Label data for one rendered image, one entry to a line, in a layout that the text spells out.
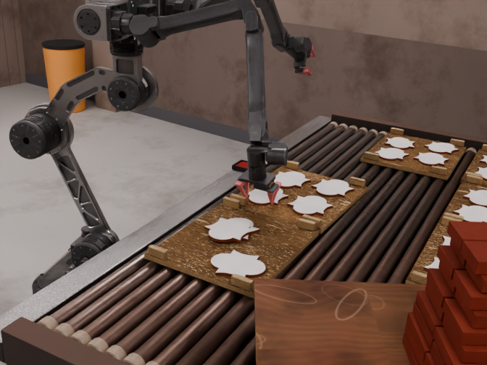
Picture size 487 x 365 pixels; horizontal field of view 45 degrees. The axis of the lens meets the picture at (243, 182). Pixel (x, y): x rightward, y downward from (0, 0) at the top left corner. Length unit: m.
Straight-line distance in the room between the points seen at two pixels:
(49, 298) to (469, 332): 0.99
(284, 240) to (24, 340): 0.78
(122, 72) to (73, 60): 3.59
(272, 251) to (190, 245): 0.23
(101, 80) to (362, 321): 1.73
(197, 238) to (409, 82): 3.02
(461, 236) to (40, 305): 0.98
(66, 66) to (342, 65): 2.75
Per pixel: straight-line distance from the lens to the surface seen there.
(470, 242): 1.05
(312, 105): 4.89
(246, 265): 1.60
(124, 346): 1.37
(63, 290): 1.59
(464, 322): 1.02
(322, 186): 2.12
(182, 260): 1.63
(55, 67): 6.11
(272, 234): 1.78
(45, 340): 1.37
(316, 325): 1.24
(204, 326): 1.43
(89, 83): 2.67
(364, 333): 1.24
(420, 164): 2.48
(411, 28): 4.47
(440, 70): 4.43
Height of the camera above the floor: 1.77
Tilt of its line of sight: 23 degrees down
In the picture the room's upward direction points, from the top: 3 degrees clockwise
